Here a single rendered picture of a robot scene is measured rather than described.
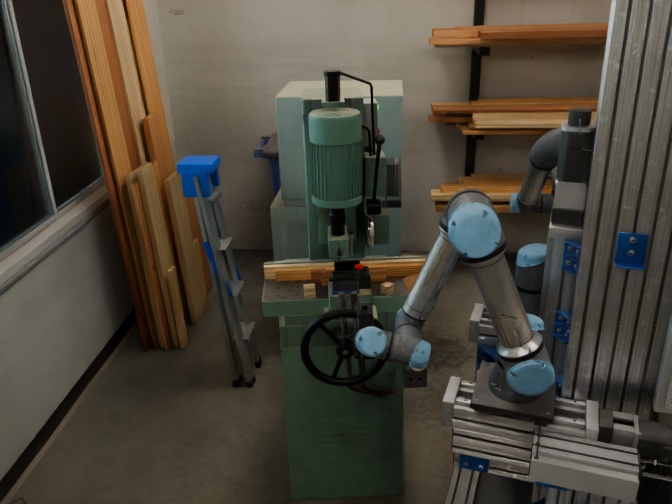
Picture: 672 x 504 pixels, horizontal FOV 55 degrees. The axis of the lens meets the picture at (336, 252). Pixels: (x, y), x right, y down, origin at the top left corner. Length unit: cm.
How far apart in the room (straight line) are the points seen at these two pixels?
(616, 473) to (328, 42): 330
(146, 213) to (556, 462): 238
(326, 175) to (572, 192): 77
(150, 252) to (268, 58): 166
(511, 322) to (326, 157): 85
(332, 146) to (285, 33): 242
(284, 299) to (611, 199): 109
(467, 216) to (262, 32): 318
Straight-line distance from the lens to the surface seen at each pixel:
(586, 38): 407
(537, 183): 230
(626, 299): 194
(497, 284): 158
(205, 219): 298
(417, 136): 451
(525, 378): 169
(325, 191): 215
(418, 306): 175
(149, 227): 349
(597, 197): 182
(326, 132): 209
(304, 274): 233
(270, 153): 395
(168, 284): 364
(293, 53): 446
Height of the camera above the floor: 193
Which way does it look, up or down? 24 degrees down
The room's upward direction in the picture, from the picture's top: 2 degrees counter-clockwise
